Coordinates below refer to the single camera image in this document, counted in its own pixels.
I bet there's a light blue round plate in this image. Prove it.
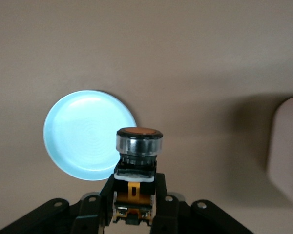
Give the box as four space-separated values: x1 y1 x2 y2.
43 90 137 181

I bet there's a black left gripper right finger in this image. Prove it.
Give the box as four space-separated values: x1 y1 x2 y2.
152 173 193 234

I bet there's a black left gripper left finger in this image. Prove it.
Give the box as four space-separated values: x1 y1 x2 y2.
72 173 117 234

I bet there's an orange push-button switch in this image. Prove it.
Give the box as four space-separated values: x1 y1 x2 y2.
112 126 164 226

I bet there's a white lidded storage box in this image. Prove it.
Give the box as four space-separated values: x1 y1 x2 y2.
266 95 293 208

